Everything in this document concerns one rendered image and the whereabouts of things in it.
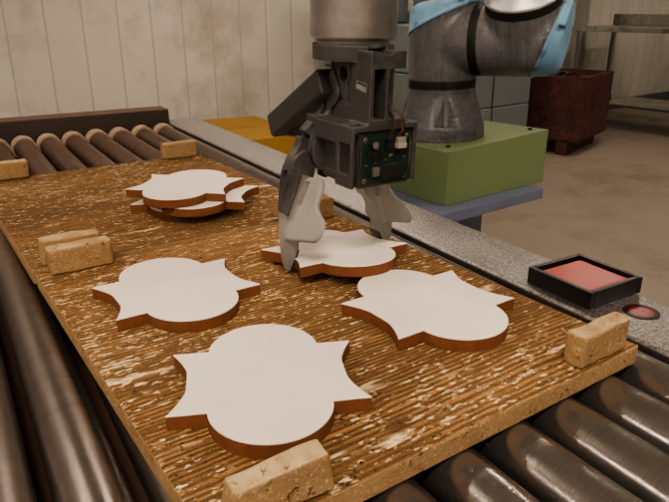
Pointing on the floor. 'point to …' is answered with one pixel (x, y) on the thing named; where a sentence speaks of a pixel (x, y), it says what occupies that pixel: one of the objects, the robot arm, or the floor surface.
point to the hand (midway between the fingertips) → (334, 251)
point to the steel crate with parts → (570, 107)
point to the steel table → (645, 23)
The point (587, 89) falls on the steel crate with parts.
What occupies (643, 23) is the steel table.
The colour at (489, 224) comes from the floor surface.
